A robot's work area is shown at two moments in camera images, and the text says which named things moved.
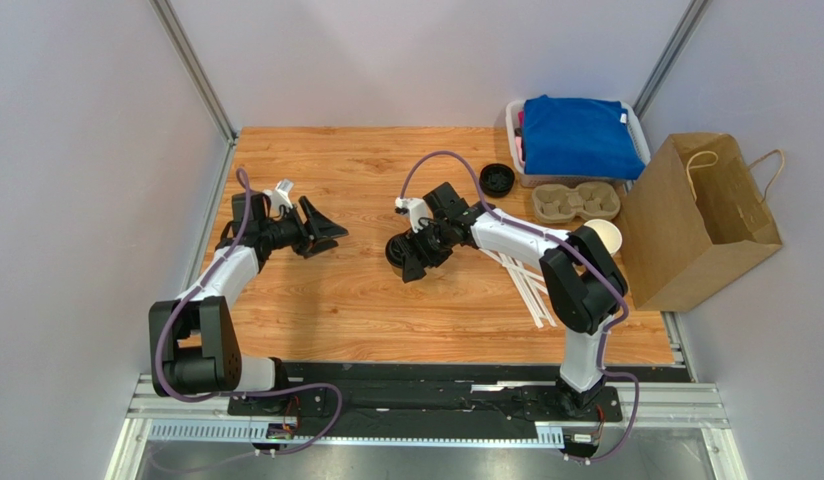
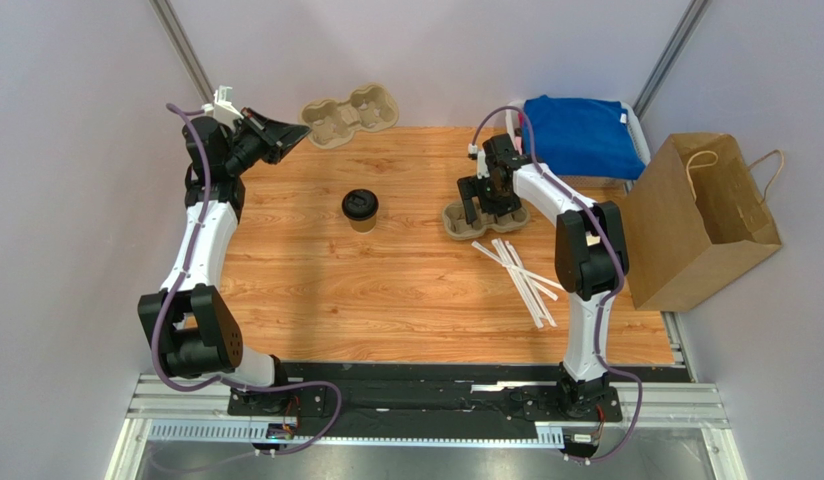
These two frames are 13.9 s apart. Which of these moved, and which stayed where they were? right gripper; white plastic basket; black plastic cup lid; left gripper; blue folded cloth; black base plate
Moved: right gripper; left gripper; black plastic cup lid
Stayed: black base plate; white plastic basket; blue folded cloth
